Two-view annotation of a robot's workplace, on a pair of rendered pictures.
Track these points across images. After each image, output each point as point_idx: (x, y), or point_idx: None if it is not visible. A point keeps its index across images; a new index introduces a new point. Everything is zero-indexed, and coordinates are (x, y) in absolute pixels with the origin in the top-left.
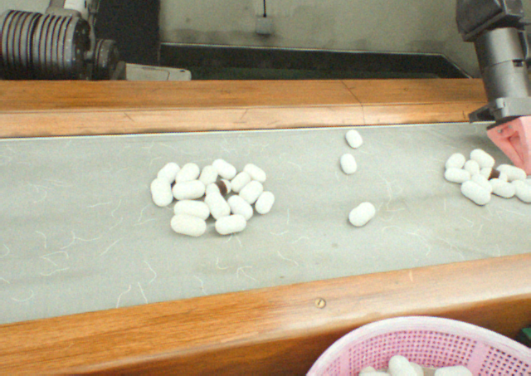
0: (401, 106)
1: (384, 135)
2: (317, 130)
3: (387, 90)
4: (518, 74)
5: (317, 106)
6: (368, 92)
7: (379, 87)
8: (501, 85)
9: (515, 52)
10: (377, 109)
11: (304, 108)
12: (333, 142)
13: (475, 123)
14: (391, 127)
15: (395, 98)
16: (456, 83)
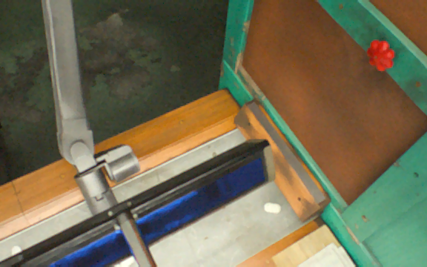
0: (53, 202)
1: (43, 233)
2: None
3: (47, 184)
4: (101, 205)
5: None
6: (31, 193)
7: (41, 181)
8: (93, 212)
9: (96, 190)
10: (35, 212)
11: None
12: (4, 256)
13: (113, 188)
14: (50, 219)
15: (50, 193)
16: (103, 148)
